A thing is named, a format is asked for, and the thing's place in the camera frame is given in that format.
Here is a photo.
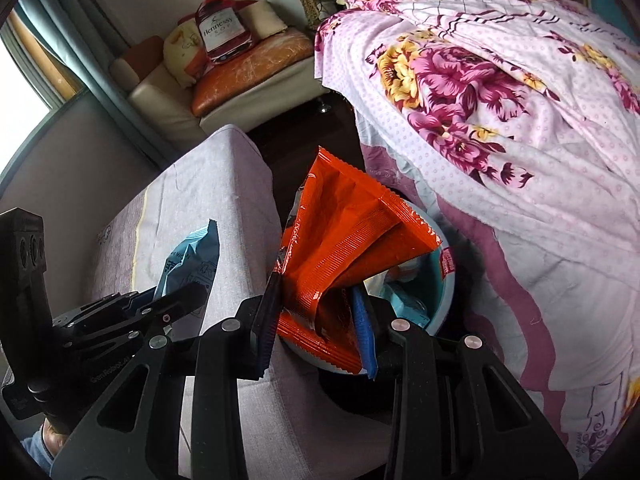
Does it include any cream yellow pillow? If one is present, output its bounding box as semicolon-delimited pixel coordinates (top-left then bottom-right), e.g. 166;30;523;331
163;18;208;89

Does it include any orange seat cushion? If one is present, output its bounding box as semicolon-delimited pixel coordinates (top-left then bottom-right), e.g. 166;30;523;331
191;28;314;118

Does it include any pink white snack wrapper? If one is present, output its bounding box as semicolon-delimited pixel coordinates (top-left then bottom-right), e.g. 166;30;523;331
385;255;428;283

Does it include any purple striped cloth cover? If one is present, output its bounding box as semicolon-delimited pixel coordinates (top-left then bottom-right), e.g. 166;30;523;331
82;125;390;479

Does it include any cream armchair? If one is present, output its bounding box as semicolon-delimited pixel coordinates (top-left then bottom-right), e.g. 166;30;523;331
108;0;327;154

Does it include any light blue tissue pack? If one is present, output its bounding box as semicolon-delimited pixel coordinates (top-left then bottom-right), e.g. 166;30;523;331
154;219;220;300

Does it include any orange red snack wrapper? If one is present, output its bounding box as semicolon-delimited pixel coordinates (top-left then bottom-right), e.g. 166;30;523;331
276;150;442;374

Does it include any person's left hand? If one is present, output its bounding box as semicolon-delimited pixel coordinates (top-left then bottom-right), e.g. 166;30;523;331
41;418;68;458

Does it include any teal round trash bin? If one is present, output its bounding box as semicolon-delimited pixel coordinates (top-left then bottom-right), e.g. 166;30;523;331
279;202;456;375

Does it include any teal curtain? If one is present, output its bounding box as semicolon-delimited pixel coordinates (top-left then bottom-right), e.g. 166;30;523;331
15;0;178;169

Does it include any teal carton box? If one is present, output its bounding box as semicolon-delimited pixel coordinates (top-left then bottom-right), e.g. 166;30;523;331
380;271;431;328

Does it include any pink floral quilt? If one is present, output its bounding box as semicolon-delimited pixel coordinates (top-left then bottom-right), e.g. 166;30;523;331
314;0;639;475

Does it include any red Hennessy bag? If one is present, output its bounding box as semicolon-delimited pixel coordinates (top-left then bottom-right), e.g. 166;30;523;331
195;0;254;64

